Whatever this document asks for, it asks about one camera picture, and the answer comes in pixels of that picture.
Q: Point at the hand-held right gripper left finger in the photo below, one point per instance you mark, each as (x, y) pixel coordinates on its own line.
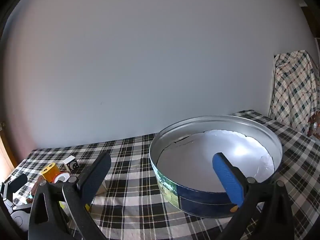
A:
(93, 180)

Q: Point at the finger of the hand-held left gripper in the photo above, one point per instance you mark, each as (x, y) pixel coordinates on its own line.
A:
(17, 183)

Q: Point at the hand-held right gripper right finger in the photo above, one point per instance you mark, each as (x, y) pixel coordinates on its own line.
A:
(227, 177)

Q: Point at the white cube plug adapter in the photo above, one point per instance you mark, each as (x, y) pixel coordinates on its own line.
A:
(71, 165)

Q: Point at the white tape roll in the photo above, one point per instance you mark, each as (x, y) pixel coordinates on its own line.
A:
(61, 177)

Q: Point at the yellow container with eyes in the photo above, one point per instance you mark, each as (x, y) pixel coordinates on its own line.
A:
(50, 173)

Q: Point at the round metal cookie tin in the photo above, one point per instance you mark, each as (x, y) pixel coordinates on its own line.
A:
(190, 200)

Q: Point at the wooden door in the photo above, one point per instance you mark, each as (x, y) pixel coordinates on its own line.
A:
(5, 155)

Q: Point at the black white plaid bedsheet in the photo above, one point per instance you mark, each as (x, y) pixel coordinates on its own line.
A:
(130, 155)

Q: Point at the brown round object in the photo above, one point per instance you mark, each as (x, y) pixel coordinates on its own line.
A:
(315, 125)

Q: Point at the beige plaid cloth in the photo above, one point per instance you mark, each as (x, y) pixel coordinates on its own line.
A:
(292, 85)

